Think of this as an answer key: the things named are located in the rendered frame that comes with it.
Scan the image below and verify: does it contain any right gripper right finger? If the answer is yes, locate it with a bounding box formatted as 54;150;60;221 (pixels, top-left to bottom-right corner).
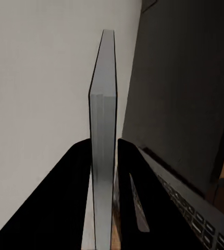
117;139;205;250

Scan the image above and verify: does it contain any notebook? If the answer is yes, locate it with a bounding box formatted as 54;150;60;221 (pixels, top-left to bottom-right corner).
88;30;118;250

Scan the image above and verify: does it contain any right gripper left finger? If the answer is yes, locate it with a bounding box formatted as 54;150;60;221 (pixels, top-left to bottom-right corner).
0;139;91;250

